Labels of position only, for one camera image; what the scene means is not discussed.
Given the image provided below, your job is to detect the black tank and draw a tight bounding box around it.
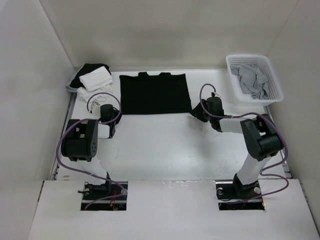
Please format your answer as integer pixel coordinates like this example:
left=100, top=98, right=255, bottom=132
left=119, top=72, right=192, bottom=115
left=66, top=63, right=111, bottom=89

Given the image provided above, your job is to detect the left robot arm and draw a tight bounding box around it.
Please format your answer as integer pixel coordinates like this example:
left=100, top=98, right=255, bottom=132
left=56, top=104, right=122, bottom=200

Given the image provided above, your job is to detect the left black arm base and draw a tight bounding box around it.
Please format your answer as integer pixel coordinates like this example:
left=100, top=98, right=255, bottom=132
left=78, top=182, right=127, bottom=212

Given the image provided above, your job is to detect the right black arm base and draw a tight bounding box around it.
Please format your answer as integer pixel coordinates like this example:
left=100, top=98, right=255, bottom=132
left=216, top=182, right=265, bottom=211

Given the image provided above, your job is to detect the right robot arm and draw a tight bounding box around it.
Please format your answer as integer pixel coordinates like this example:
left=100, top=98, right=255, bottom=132
left=190, top=96, right=285, bottom=198

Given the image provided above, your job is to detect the lower folded white tank top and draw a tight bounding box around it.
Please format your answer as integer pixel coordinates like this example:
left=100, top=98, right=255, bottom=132
left=76, top=84, right=112, bottom=102

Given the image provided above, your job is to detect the folded white tank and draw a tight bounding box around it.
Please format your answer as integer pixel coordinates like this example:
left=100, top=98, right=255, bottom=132
left=79, top=66, right=113, bottom=92
left=76, top=84, right=112, bottom=102

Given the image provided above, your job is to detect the upper folded white tank top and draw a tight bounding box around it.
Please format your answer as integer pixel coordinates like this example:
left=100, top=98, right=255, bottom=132
left=79, top=66, right=113, bottom=92

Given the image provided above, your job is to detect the folded black tank top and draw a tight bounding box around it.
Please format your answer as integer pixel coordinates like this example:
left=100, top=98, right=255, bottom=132
left=66, top=63, right=111, bottom=89

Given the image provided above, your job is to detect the grey tank top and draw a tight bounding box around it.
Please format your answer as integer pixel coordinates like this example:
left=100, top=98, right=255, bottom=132
left=230, top=64, right=269, bottom=100

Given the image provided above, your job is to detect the white plastic basket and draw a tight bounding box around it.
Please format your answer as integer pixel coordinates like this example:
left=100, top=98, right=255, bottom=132
left=225, top=54, right=284, bottom=107

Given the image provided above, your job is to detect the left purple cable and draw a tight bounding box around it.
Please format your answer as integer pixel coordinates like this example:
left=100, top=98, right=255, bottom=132
left=56, top=92, right=128, bottom=211

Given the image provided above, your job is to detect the purple cable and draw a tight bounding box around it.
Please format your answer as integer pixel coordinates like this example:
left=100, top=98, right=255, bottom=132
left=199, top=83, right=290, bottom=205
left=56, top=92, right=128, bottom=211

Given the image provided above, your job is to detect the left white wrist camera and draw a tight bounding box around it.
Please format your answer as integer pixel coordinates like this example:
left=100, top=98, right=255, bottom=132
left=90, top=101, right=101, bottom=118

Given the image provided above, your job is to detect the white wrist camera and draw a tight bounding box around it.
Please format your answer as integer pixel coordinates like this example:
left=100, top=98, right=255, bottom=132
left=211, top=92, right=221, bottom=98
left=90, top=101, right=101, bottom=118

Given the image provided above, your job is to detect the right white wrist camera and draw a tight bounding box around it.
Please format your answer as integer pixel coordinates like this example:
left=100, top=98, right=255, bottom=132
left=211, top=92, right=221, bottom=98

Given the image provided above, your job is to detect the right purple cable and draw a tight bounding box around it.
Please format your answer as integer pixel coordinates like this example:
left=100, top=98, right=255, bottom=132
left=199, top=83, right=290, bottom=205

